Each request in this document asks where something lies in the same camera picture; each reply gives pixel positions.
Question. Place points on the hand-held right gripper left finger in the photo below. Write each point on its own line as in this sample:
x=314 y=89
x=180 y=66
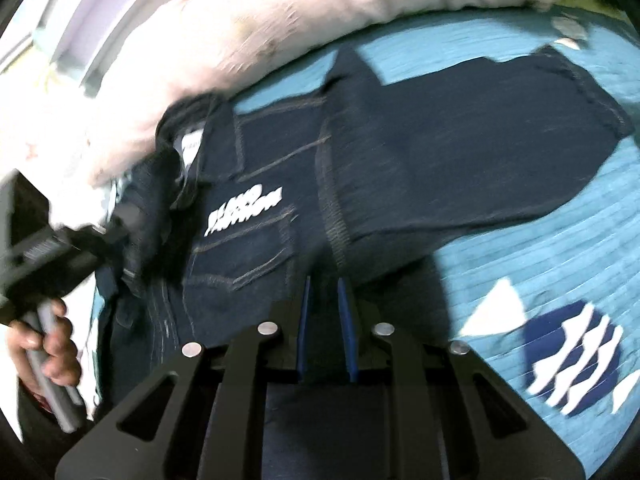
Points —
x=304 y=330

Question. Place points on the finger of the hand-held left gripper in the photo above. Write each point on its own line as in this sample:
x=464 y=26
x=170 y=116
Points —
x=127 y=222

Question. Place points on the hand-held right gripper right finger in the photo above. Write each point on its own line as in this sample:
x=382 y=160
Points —
x=346 y=330

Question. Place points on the dark blue jeans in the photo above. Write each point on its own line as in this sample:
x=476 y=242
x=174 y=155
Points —
x=450 y=135

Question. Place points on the person's left hand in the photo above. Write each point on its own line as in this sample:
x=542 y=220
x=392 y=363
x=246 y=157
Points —
x=57 y=360

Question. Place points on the teal quilted blanket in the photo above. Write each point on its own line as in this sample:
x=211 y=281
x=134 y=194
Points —
x=500 y=270

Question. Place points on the lavender bed headboard shelf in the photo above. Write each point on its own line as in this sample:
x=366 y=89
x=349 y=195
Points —
x=80 y=15

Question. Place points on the pink pillow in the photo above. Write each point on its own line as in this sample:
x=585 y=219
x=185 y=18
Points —
x=275 y=20

